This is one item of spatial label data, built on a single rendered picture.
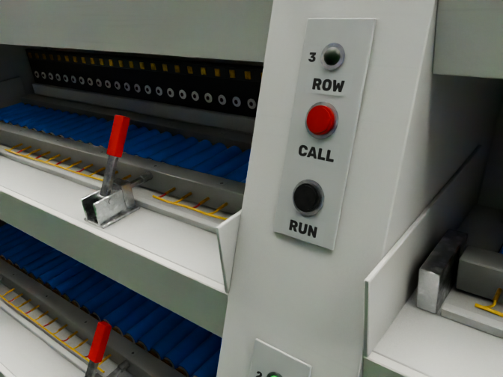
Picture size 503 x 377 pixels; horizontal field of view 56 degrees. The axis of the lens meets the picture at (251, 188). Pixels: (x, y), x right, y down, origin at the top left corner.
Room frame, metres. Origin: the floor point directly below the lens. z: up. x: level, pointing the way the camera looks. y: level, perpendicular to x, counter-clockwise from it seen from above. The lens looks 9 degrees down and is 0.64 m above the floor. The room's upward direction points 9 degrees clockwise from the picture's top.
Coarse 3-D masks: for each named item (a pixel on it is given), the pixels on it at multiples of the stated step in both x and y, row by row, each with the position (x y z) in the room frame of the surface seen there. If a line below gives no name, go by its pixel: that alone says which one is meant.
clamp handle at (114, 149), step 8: (120, 120) 0.40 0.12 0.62; (128, 120) 0.40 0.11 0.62; (112, 128) 0.40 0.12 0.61; (120, 128) 0.40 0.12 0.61; (112, 136) 0.40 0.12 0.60; (120, 136) 0.40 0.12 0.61; (112, 144) 0.40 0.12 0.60; (120, 144) 0.40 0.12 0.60; (112, 152) 0.40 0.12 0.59; (120, 152) 0.40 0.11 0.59; (112, 160) 0.40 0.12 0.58; (112, 168) 0.40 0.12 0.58; (104, 176) 0.40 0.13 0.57; (112, 176) 0.40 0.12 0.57; (104, 184) 0.40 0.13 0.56; (104, 192) 0.39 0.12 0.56; (112, 192) 0.40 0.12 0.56
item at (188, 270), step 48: (0, 96) 0.75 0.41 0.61; (96, 96) 0.66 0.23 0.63; (0, 144) 0.61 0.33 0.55; (0, 192) 0.48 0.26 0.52; (48, 192) 0.46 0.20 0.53; (144, 192) 0.44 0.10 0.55; (48, 240) 0.44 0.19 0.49; (96, 240) 0.38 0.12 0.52; (144, 240) 0.36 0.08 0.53; (192, 240) 0.35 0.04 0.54; (144, 288) 0.36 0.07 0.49; (192, 288) 0.31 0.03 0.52
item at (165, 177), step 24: (24, 144) 0.57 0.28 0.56; (48, 144) 0.53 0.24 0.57; (72, 144) 0.52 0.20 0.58; (96, 168) 0.49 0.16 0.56; (120, 168) 0.46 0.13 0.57; (144, 168) 0.44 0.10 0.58; (168, 168) 0.43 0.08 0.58; (168, 192) 0.41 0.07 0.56; (192, 192) 0.41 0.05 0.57; (216, 192) 0.39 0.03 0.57; (240, 192) 0.37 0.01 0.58; (216, 216) 0.37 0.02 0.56
